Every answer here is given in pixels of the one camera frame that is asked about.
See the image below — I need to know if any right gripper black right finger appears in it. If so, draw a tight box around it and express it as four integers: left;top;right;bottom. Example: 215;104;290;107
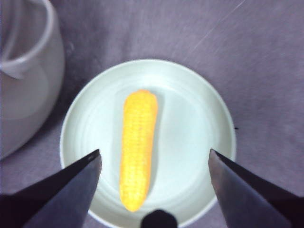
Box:
208;148;304;228

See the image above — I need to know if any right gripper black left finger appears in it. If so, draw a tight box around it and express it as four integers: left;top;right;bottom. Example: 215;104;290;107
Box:
0;149;103;228

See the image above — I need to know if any yellow corn cob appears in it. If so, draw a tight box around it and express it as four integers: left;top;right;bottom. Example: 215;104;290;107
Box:
118;89;159;212

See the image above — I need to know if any pale green round plate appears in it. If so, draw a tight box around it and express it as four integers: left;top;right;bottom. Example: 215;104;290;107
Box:
59;59;237;226

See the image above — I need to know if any pale green electric steamer pot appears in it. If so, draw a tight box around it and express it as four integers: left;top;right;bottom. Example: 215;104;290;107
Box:
0;0;65;161

